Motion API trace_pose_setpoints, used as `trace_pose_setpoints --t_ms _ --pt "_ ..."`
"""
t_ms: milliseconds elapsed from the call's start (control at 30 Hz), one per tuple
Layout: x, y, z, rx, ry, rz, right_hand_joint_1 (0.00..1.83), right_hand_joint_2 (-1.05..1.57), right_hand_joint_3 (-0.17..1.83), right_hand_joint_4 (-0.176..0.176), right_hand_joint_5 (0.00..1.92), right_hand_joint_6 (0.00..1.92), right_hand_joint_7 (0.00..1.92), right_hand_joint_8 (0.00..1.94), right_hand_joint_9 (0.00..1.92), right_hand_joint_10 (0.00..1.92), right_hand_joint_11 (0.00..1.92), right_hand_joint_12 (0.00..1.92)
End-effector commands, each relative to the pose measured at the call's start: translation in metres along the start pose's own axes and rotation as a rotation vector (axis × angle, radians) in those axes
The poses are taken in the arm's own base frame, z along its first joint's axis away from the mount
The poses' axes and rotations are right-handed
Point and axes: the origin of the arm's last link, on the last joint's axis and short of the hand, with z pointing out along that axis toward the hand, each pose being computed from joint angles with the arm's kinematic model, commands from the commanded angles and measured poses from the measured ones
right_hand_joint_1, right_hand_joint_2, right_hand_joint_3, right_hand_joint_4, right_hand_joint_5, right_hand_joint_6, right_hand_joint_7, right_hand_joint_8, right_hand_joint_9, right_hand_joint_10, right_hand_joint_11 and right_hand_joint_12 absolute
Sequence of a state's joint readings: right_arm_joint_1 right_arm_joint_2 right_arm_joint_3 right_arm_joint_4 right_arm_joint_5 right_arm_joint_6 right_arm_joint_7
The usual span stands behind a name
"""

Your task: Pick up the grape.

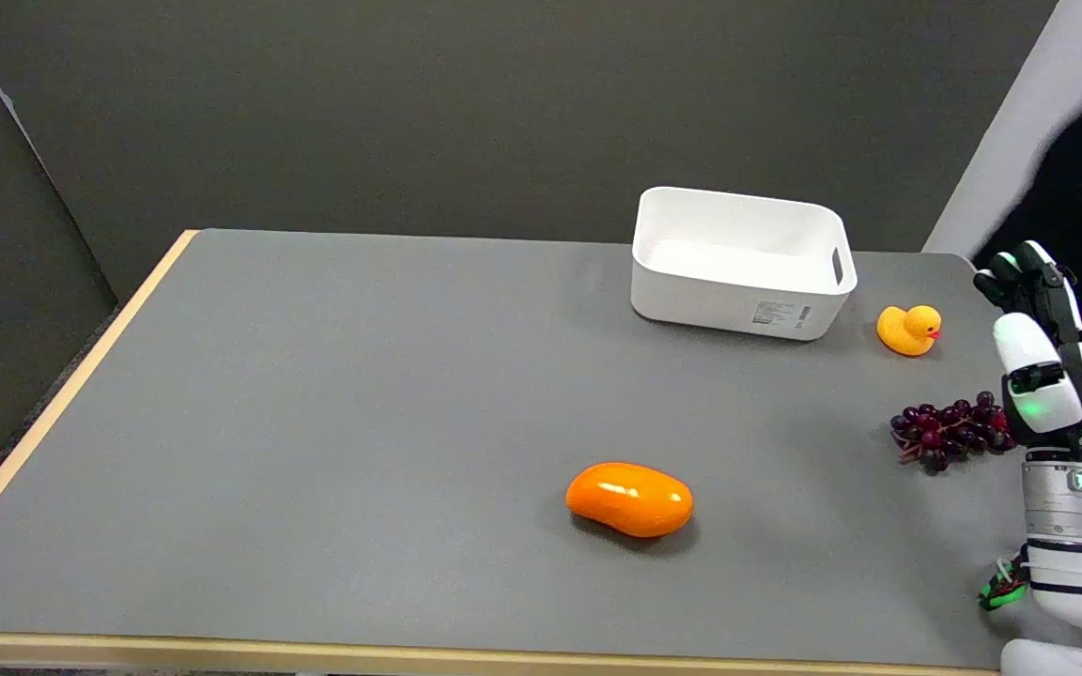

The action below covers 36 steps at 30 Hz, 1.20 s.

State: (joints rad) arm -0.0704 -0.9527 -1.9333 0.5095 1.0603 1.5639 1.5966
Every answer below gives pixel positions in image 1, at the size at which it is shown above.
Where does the white plastic storage bin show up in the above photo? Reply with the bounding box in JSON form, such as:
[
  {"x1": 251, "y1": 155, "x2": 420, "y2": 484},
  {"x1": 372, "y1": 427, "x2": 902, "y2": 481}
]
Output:
[{"x1": 630, "y1": 186, "x2": 858, "y2": 342}]

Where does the orange mango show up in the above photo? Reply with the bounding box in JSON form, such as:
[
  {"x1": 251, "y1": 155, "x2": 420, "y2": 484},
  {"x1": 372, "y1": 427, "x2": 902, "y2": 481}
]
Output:
[{"x1": 565, "y1": 461, "x2": 695, "y2": 540}]

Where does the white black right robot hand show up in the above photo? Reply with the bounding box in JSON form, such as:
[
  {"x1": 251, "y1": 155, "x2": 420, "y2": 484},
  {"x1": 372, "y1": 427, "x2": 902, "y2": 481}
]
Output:
[{"x1": 973, "y1": 240, "x2": 1082, "y2": 457}]

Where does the green black cable loop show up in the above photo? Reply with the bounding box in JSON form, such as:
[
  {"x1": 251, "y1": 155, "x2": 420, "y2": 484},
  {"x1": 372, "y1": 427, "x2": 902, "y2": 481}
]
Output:
[{"x1": 977, "y1": 552, "x2": 1032, "y2": 613}]

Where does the dark purple grape bunch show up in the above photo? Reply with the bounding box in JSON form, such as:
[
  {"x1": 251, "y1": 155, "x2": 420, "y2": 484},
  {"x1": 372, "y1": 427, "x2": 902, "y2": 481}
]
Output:
[{"x1": 889, "y1": 391, "x2": 1017, "y2": 473}]

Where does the yellow rubber duck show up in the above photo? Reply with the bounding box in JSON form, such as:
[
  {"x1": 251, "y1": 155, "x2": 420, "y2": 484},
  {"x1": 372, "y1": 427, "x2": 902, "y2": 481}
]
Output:
[{"x1": 876, "y1": 304, "x2": 943, "y2": 358}]

